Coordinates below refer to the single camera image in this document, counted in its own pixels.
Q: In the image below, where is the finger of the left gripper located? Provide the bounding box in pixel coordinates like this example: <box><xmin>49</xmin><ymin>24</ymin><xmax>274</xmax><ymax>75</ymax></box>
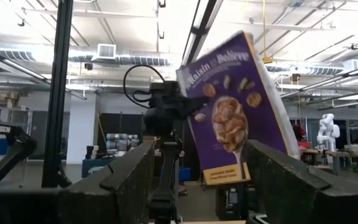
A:
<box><xmin>178</xmin><ymin>95</ymin><xmax>211</xmax><ymax>121</ymax></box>

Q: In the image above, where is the white robot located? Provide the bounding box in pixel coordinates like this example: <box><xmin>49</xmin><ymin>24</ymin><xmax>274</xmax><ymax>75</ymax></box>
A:
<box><xmin>316</xmin><ymin>113</ymin><xmax>342</xmax><ymax>154</ymax></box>

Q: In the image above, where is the white building column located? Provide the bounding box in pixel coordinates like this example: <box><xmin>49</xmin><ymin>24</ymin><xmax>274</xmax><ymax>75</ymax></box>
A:
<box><xmin>66</xmin><ymin>92</ymin><xmax>98</xmax><ymax>165</ymax></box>

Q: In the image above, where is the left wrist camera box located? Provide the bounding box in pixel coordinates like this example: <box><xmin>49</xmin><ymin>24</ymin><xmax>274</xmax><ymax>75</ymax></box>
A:
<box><xmin>149</xmin><ymin>80</ymin><xmax>180</xmax><ymax>102</ymax></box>

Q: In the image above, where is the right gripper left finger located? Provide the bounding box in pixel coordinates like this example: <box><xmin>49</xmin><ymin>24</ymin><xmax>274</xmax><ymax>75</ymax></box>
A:
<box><xmin>0</xmin><ymin>140</ymin><xmax>156</xmax><ymax>224</ymax></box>

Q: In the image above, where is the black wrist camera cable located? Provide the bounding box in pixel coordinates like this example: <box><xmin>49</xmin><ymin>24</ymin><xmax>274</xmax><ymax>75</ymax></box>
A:
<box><xmin>122</xmin><ymin>64</ymin><xmax>168</xmax><ymax>110</ymax></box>

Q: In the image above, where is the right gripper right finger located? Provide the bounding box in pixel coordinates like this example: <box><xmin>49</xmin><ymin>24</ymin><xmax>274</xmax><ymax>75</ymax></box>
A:
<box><xmin>246</xmin><ymin>139</ymin><xmax>358</xmax><ymax>224</ymax></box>

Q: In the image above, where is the purple cereal box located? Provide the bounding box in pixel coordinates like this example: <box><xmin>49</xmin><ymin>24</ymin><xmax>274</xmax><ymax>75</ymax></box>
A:
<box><xmin>175</xmin><ymin>30</ymin><xmax>301</xmax><ymax>187</ymax></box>

